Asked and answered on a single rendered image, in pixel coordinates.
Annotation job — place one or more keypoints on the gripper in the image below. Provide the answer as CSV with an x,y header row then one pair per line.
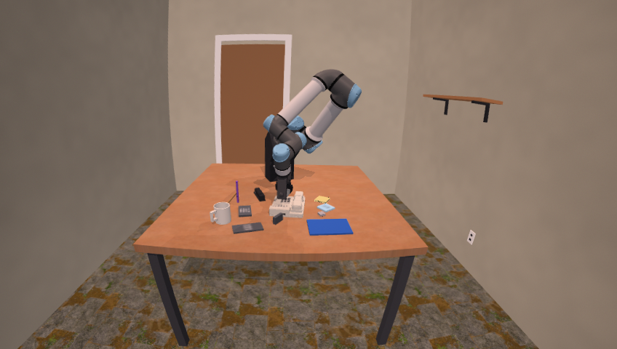
x,y
289,186

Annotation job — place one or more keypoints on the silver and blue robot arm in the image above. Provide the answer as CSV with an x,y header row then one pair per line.
x,y
288,128

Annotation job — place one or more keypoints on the beige desk phone body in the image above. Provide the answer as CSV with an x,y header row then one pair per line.
x,y
285,207

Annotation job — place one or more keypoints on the yellow sticky note pad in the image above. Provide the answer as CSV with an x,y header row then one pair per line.
x,y
322,199

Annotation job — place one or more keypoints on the white mug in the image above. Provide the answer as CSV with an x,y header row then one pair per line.
x,y
222,214

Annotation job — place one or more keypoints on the beige telephone handset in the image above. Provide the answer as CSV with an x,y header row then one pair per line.
x,y
297,203

